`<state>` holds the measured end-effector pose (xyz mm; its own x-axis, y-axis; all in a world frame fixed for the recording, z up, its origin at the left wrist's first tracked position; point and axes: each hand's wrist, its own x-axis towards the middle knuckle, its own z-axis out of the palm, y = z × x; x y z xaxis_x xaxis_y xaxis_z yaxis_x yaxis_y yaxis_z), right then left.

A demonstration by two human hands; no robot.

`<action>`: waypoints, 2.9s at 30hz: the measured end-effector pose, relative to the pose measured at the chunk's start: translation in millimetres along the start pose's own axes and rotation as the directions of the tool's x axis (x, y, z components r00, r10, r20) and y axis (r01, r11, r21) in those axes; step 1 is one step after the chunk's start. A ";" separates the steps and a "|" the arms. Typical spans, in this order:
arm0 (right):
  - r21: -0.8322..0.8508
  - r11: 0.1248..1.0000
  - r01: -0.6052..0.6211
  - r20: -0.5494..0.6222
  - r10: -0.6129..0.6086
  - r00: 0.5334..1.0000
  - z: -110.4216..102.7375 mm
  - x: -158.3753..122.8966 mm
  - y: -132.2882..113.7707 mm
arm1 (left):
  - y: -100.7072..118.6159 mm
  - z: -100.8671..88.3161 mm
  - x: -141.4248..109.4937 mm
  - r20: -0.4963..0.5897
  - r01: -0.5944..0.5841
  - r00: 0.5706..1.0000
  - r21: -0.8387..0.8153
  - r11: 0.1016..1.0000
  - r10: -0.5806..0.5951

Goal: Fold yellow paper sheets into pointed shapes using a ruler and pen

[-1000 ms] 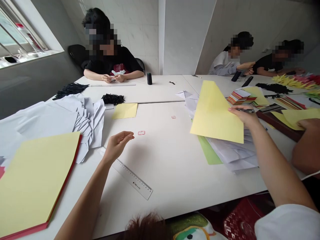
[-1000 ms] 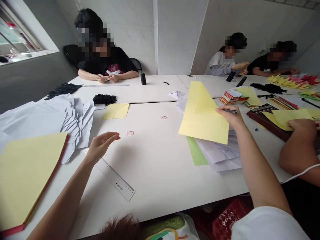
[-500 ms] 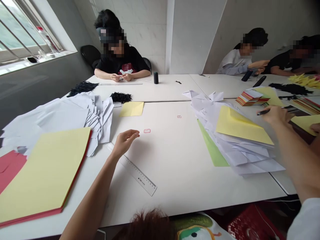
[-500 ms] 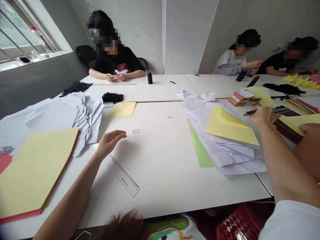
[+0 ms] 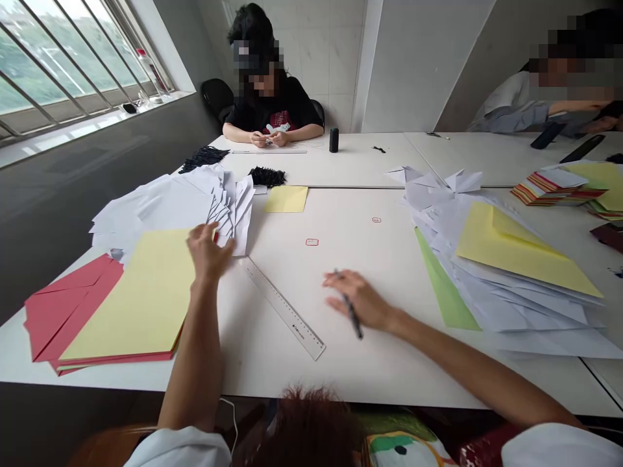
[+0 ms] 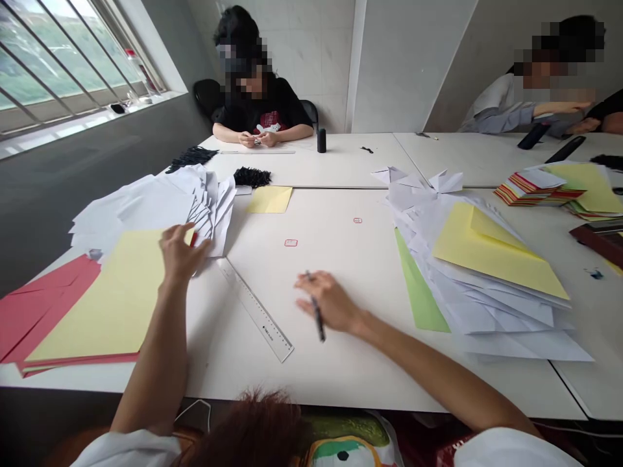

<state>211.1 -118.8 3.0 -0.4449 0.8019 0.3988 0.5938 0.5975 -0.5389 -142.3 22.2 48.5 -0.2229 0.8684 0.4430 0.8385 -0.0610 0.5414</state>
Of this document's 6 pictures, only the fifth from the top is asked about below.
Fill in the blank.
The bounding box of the person's left hand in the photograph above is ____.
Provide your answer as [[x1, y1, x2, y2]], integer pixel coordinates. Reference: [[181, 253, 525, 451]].
[[187, 224, 236, 283]]

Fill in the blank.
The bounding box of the person's right hand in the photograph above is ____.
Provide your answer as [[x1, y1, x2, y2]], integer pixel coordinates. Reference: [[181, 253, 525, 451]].
[[323, 269, 399, 335]]

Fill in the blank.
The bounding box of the dark pen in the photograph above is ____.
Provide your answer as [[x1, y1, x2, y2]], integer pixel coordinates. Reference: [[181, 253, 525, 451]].
[[334, 268, 364, 341]]

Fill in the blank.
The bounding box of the pile of white folded papers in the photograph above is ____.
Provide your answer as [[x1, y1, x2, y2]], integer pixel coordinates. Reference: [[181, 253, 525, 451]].
[[89, 164, 257, 257]]

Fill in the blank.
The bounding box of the green paper sheet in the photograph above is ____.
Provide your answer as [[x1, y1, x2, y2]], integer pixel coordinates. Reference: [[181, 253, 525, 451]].
[[414, 227, 483, 333]]

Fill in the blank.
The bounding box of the clear plastic ruler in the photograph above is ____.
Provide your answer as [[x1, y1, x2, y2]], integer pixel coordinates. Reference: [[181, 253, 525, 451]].
[[239, 256, 327, 362]]

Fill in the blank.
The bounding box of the stack of yellow paper sheets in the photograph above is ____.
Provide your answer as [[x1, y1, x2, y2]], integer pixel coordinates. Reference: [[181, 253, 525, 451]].
[[58, 228, 220, 366]]

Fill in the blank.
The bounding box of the pile of black small pieces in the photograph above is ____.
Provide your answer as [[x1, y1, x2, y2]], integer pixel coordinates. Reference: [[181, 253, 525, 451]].
[[247, 165, 286, 189], [178, 145, 230, 174]]

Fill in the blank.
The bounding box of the small yellow folded paper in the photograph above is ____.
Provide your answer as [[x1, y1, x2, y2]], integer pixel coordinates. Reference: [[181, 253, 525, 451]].
[[263, 186, 310, 214]]

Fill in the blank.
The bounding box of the stack of red paper sheets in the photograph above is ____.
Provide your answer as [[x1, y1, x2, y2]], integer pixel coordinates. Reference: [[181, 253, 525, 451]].
[[23, 254, 182, 377]]

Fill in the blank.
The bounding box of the black office chair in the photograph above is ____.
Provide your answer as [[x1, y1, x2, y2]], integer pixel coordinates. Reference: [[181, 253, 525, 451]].
[[201, 78, 236, 124]]

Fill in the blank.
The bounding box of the large pile of white sheets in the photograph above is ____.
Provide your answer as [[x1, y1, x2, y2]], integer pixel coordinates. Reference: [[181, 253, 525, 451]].
[[385, 165, 623, 360]]

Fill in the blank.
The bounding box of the large yellow folded sheet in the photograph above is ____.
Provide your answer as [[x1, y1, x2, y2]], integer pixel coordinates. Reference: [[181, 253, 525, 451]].
[[456, 201, 605, 299]]

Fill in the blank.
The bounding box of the clear bottle with red label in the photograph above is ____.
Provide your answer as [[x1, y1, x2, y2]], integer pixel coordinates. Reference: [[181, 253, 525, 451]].
[[136, 48, 172, 100]]

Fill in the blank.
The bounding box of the person's body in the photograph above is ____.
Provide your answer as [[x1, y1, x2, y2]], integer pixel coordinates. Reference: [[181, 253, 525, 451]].
[[77, 406, 623, 467]]

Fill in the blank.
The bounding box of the stack of multicoloured paper squares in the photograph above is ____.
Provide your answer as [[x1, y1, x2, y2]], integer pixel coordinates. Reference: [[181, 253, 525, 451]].
[[509, 167, 610, 208]]

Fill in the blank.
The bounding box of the black case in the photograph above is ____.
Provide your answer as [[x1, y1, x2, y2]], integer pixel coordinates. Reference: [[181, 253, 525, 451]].
[[530, 122, 568, 150]]

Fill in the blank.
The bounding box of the barred window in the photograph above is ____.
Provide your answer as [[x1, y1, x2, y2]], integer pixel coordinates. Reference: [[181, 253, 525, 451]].
[[0, 0, 197, 143]]

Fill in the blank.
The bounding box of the dark red object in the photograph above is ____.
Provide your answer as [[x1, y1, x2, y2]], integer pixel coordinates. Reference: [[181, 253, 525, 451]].
[[589, 222, 623, 254]]

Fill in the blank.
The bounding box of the black flat bar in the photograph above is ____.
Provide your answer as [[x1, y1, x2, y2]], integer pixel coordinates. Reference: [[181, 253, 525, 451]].
[[559, 134, 606, 164]]

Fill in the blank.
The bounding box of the pale yellow paper sheet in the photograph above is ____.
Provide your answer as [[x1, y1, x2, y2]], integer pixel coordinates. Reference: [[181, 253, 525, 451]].
[[564, 162, 623, 213]]

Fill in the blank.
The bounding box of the white cable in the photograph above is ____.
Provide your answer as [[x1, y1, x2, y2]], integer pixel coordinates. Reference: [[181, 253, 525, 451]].
[[218, 397, 240, 454]]

